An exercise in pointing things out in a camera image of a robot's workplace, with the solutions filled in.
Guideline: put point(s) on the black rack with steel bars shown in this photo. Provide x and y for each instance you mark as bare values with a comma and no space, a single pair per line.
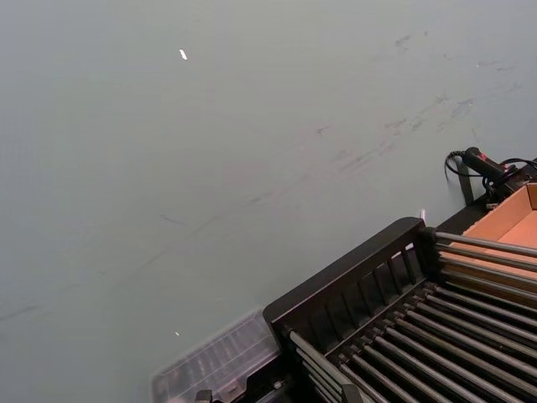
344,273

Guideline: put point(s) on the small white plastic piece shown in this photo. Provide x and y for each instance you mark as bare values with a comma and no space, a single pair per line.
424,214

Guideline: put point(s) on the shallow brown cardboard tray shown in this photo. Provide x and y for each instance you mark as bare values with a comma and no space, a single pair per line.
514,210

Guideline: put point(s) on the plain pale wall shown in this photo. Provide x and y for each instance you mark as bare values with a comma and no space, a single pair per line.
210,147

